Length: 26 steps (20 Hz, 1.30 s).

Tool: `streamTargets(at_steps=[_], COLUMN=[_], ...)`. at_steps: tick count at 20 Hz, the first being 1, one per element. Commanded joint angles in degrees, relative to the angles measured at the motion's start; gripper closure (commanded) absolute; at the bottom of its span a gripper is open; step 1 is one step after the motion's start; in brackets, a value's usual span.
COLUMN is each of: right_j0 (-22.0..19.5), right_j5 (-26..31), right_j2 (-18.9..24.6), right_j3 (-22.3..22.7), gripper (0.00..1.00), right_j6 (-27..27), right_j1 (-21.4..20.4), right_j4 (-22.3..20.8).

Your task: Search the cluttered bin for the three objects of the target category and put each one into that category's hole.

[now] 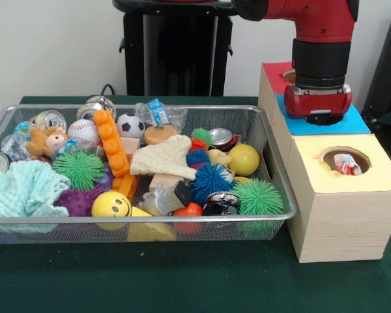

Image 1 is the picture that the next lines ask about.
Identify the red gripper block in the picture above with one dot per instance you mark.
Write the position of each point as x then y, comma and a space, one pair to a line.
319, 102

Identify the colourful dotted cloth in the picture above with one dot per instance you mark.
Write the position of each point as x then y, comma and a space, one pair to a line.
345, 166

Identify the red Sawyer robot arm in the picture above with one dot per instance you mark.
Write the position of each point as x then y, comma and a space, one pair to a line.
319, 49

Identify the wooden box with three holes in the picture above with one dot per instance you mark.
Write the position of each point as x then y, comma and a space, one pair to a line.
339, 225

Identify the plain yellow ball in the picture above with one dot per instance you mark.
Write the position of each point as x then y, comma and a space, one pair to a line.
242, 159

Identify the green spiky rubber ball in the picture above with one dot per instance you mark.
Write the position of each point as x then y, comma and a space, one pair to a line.
78, 169
257, 197

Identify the blue spiky rubber ball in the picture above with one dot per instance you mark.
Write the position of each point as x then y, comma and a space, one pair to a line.
210, 179

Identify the cream fluffy cloth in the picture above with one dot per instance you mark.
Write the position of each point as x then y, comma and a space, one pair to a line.
166, 159

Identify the black and white soccer ball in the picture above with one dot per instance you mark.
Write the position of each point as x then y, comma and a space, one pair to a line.
130, 125

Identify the orange plastic block toy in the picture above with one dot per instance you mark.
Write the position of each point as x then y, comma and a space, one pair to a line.
112, 143

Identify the dark green table cloth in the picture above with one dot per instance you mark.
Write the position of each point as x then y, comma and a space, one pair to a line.
182, 280

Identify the yellow smiley face ball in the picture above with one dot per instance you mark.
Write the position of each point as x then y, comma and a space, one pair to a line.
110, 203

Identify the white baseball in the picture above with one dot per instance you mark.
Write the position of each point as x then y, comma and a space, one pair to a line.
83, 132

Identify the brown teddy bear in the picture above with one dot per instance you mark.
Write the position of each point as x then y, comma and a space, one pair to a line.
42, 141

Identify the mint green knitted cloth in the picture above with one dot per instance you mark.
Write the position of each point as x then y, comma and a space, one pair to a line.
19, 189

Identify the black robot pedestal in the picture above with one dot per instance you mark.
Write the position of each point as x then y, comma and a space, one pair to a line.
182, 49

